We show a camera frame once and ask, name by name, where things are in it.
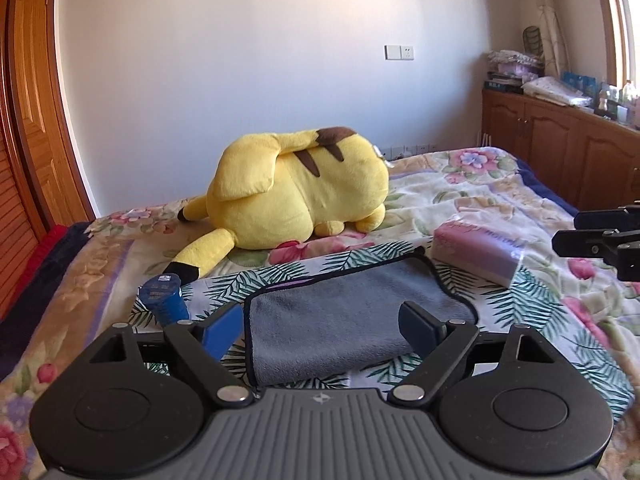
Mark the dark green woven fan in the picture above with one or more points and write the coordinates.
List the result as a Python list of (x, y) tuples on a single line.
[(533, 40)]

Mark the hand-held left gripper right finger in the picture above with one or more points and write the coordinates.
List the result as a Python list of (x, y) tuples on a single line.
[(419, 327)]

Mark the group of small bottles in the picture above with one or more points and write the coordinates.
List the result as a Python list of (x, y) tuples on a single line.
[(620, 102)]

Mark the wooden cabinet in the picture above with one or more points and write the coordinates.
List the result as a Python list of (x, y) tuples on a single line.
[(550, 135)]

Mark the red cloth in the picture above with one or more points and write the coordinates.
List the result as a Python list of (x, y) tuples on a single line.
[(50, 239)]

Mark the wooden window frame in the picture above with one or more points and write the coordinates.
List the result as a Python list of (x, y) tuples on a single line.
[(611, 20)]

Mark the blue cylindrical canister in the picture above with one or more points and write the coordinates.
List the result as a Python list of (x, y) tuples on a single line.
[(165, 301)]

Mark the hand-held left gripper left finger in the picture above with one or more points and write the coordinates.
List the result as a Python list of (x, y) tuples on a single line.
[(222, 334)]

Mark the stack of folded linens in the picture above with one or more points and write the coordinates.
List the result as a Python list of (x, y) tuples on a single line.
[(515, 64)]

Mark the palm leaf printed cloth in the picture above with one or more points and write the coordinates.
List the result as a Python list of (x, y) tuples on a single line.
[(542, 310)]

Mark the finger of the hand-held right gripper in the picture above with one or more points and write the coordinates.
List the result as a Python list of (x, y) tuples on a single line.
[(580, 242), (600, 218)]

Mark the white wall socket panel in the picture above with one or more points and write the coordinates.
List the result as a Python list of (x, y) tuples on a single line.
[(399, 52)]

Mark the yellow plush toy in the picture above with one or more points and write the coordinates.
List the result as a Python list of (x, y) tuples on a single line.
[(300, 185)]

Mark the floral curtain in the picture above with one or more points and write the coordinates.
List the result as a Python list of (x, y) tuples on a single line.
[(552, 30)]

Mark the white power strip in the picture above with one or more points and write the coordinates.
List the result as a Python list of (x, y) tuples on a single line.
[(410, 149)]

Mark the blue box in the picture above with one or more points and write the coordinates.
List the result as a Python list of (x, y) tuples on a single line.
[(580, 82)]

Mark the white bagged bedding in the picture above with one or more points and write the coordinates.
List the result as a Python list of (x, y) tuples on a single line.
[(552, 91)]

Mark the pink tissue pack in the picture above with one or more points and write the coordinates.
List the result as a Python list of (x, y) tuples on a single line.
[(475, 251)]

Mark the grey towel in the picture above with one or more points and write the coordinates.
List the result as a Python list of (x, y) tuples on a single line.
[(340, 310)]

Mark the wooden wardrobe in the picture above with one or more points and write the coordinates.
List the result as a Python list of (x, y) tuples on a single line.
[(30, 110)]

